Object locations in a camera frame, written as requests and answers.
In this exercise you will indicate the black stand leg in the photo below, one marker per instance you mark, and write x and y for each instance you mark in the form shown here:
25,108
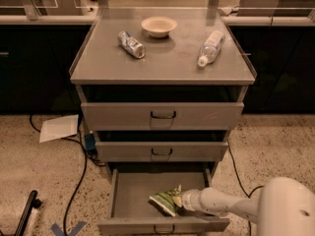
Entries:
32,203

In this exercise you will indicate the dark background counter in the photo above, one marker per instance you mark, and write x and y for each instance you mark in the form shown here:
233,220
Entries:
35,62

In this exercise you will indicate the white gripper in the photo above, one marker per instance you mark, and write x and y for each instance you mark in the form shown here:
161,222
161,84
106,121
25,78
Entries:
189,200

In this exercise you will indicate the grey middle drawer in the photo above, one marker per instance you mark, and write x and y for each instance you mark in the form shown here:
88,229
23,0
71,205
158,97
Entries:
160,151

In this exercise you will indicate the clear plastic water bottle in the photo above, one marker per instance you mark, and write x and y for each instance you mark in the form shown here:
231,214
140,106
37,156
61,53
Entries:
211,48

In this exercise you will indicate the green jalapeno chip bag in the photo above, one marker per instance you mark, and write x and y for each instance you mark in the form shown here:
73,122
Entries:
165,202

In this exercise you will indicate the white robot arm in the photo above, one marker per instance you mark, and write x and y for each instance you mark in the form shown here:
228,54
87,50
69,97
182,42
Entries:
285,207

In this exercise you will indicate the white ceramic bowl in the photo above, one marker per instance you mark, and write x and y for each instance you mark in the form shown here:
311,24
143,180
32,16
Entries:
159,27

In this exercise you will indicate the grey drawer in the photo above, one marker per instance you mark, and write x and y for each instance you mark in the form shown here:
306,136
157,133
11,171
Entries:
141,116
160,151
131,212

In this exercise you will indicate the blue power adapter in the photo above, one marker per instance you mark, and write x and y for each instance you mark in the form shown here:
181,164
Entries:
90,141

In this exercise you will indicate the crushed silver soda can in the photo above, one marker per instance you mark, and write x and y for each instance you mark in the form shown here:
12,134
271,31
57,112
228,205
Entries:
131,44

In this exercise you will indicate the grey bottom drawer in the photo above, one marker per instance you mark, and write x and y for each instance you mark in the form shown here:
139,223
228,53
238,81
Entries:
131,212

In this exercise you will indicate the white paper sheet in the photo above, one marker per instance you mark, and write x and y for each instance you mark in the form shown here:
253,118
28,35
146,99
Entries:
58,128

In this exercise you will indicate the grey drawer cabinet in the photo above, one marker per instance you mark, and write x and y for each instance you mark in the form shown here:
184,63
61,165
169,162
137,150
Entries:
105,72

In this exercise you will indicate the grey top drawer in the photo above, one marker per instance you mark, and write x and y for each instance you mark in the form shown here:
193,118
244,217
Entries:
141,116

